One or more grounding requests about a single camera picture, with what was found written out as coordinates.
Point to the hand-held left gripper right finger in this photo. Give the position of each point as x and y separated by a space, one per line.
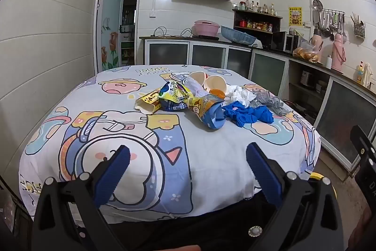
264 174

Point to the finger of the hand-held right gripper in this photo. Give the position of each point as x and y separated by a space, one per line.
365 151

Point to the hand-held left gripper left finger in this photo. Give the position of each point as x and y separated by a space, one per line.
114 171

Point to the black bin with yellow rim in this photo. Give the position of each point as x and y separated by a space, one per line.
315 175

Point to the blue cloth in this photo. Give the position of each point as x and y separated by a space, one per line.
246 115

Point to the grey mesh scrubber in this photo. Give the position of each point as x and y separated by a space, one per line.
270 101

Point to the yellow snack bag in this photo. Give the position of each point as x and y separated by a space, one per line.
148 102

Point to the white tissue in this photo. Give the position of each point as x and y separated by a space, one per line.
242 96

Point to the cartoon snack bag blue inside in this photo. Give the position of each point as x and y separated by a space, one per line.
205 111

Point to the beige paper cup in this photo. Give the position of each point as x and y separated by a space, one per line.
197 77
214 82

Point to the long glass door kitchen cabinet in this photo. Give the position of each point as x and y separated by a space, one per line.
343 109

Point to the cartoon printed tablecloth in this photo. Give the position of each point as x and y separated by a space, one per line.
205 151

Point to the black frying pan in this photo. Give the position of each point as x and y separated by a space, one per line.
296 109

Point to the white hanging cloth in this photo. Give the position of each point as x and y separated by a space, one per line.
367 74

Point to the yellow dish soap bottle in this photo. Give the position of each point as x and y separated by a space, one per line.
359 74

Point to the grey small appliance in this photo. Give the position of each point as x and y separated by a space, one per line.
307 78

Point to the white plastic bottle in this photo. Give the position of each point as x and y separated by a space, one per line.
328 62

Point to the tall pink thermos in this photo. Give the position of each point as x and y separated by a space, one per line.
338 54

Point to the bag of bread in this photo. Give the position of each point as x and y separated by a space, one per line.
307 54

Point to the small pink thermos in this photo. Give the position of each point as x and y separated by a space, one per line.
316 42

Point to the metal chopstick holder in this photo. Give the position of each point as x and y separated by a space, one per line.
358 29

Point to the short glass door kitchen cabinet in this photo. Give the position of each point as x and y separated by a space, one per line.
169 52

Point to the black microwave oven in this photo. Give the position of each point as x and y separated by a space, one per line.
283 42

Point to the rack of hanging kitchen utensils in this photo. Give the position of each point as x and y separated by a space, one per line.
329 21

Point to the blue plastic basket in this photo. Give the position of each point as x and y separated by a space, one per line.
238 35

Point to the flower printed glass door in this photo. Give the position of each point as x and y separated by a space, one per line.
110 18

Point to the dark wooden spice shelf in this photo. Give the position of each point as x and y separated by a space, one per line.
258 17

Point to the pink cooking pot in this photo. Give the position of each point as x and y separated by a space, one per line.
205 27

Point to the row of seasoning bottles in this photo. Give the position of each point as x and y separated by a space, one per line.
258 7

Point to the yellow wall poster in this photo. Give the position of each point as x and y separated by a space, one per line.
295 16

